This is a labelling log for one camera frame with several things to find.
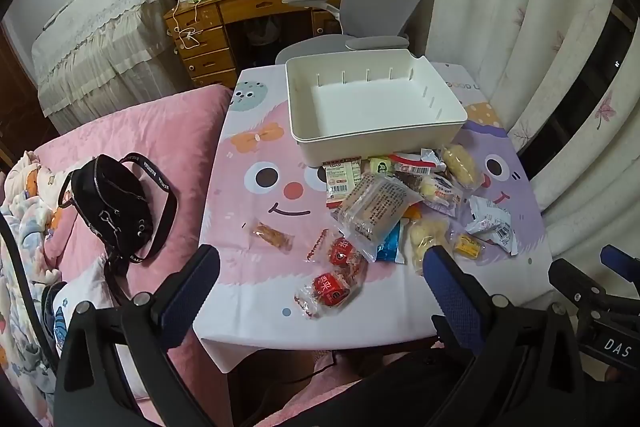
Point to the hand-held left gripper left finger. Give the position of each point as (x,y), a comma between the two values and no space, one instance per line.
(187,302)

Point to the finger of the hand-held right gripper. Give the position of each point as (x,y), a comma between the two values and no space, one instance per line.
(575,282)
(620,259)

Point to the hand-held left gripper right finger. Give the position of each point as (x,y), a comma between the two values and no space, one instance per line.
(452,294)

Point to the small yellow snack packet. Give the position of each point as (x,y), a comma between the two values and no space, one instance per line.
(467,248)

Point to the yellow puff snack packet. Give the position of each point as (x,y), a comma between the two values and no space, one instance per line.
(425,237)
(460,164)

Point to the blue snack packet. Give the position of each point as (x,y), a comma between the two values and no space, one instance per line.
(392,244)

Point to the white grey snack packet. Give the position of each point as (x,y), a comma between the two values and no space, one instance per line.
(492,219)

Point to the orange snack packet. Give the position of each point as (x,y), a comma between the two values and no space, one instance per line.
(412,210)

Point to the white packet yellow snack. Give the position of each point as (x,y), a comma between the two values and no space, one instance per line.
(440,193)

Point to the clear packet brown pastry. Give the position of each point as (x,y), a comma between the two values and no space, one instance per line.
(272,235)

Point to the red round snack packet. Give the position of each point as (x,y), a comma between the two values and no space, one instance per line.
(327,289)
(345,253)

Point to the large clear cake packet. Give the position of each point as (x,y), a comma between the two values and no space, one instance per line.
(375,207)

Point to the dark snack packet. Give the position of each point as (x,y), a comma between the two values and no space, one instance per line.
(410,181)

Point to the red label clear packet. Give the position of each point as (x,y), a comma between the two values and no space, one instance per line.
(420,162)

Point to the green label snack packet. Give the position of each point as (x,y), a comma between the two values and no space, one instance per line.
(381,167)

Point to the red green label packet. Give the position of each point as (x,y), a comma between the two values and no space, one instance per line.
(342,177)

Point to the white plastic storage bin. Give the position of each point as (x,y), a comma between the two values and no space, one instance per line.
(370,102)

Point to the black shoulder bag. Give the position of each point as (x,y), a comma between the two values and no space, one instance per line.
(110,202)

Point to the cartoon printed tablecloth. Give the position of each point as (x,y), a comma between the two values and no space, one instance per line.
(250,292)

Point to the cartoon printed blanket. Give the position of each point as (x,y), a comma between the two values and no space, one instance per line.
(25,337)

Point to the pink bedspread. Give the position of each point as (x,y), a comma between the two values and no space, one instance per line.
(165,132)

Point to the white floral curtain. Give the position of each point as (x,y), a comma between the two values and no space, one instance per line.
(540,32)

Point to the brown wooden door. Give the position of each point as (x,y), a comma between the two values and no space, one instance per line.
(12,107)

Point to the plastic bag under desk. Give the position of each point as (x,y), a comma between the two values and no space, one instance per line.
(263,31)

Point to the white lace covered furniture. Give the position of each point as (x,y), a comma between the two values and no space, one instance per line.
(100,32)

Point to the wooden desk with drawers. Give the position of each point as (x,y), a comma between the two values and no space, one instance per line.
(260,2)

